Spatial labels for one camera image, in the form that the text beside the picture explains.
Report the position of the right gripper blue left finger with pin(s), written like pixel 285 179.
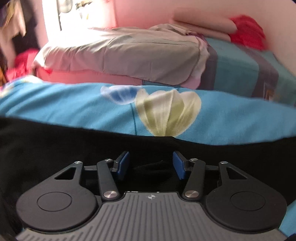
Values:
pixel 119 165

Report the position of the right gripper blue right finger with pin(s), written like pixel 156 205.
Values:
pixel 181 165

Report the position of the black pants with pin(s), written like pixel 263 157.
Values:
pixel 32 152

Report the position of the blue floral bed sheet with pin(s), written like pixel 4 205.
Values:
pixel 203 117

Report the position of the pink pillow underneath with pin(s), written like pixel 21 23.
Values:
pixel 85 76

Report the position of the teal grey striped pillow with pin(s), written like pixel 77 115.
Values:
pixel 247 72

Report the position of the pink red clothes pile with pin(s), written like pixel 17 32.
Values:
pixel 22 65

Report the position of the folded pink blanket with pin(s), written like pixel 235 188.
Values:
pixel 205 23

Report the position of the red folded cloth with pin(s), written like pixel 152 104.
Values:
pixel 248 33

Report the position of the hanging clothes cluster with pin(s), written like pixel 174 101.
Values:
pixel 18 23

